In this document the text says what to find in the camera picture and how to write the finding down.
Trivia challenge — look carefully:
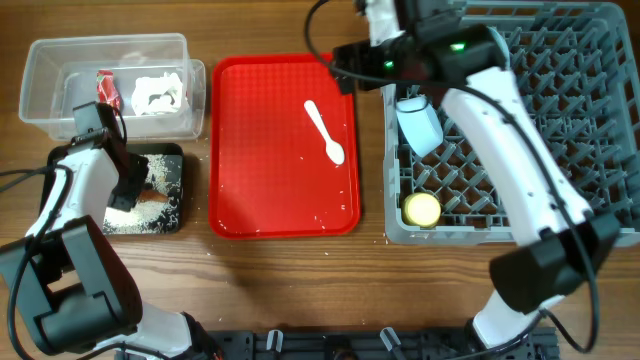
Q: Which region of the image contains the grey dishwasher rack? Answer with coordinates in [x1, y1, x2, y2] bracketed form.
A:
[382, 1, 639, 247]

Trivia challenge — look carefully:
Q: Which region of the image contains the white napkin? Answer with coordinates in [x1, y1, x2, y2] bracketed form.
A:
[130, 72, 186, 116]

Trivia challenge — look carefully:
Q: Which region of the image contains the left black cable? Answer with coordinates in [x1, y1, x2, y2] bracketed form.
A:
[0, 104, 129, 360]

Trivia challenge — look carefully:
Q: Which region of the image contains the clear plastic bin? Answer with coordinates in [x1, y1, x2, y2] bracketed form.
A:
[19, 33, 206, 141]

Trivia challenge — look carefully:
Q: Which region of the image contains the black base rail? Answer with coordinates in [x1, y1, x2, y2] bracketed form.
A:
[210, 327, 560, 360]

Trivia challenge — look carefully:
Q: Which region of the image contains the right black cable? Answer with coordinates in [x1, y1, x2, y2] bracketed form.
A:
[303, 0, 601, 356]

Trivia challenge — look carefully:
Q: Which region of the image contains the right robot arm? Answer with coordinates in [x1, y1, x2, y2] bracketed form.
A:
[330, 1, 620, 352]

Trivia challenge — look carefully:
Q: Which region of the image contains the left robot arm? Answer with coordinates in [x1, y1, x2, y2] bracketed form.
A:
[1, 102, 224, 359]

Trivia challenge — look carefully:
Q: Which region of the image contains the white plastic spoon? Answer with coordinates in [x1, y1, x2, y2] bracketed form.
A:
[304, 100, 345, 165]

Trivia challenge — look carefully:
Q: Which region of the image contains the yellow plastic cup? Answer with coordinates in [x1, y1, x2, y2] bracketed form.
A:
[402, 193, 441, 228]

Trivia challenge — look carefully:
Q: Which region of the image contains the black cable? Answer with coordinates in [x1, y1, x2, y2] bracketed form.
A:
[0, 104, 129, 360]
[303, 0, 601, 356]

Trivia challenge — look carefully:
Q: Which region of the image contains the light blue rice bowl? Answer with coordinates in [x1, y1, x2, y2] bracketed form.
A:
[395, 96, 444, 158]

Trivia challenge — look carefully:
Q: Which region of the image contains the large white plate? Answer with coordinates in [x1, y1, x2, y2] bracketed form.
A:
[488, 27, 511, 70]

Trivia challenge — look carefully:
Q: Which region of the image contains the black plastic tray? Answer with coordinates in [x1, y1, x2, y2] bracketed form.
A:
[27, 143, 184, 235]

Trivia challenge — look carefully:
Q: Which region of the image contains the red snack wrapper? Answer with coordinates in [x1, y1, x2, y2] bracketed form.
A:
[96, 70, 122, 110]

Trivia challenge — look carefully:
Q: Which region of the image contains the red serving tray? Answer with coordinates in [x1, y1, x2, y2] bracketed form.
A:
[209, 54, 361, 240]

